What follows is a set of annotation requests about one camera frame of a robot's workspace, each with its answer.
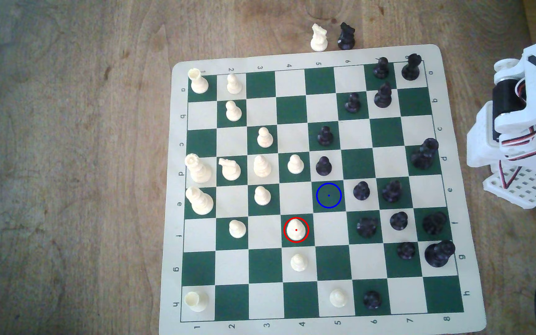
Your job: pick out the white chess bishop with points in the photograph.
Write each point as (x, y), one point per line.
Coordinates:
(262, 167)
(297, 233)

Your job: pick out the white chess pawn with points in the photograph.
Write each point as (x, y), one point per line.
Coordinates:
(262, 196)
(338, 298)
(264, 138)
(298, 263)
(233, 112)
(237, 229)
(295, 165)
(234, 85)

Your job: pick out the white chess knight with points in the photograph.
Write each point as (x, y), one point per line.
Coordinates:
(230, 171)
(318, 39)

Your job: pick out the black chess pawn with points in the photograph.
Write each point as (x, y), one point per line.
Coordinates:
(381, 69)
(398, 221)
(325, 136)
(324, 166)
(372, 300)
(352, 104)
(406, 251)
(361, 191)

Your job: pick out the white chess queen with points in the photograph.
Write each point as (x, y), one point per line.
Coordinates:
(198, 170)

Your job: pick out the white chess king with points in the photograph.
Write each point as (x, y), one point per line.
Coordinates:
(199, 202)

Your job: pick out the green white chess mat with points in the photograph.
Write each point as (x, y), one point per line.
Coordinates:
(233, 267)

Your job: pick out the white chess rook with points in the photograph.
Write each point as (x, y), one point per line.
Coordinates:
(197, 301)
(198, 83)

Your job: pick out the black chess bishop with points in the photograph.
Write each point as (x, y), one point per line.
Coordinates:
(367, 227)
(383, 96)

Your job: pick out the black chess knight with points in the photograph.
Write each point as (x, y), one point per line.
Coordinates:
(346, 38)
(391, 192)

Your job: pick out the black chess queen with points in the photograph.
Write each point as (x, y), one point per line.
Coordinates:
(423, 155)

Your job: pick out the black chess rook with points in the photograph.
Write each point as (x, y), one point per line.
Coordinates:
(434, 223)
(411, 68)

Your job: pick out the black chess king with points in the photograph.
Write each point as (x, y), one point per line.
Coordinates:
(439, 254)

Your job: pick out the white perforated base plate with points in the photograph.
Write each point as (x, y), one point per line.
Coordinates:
(526, 188)

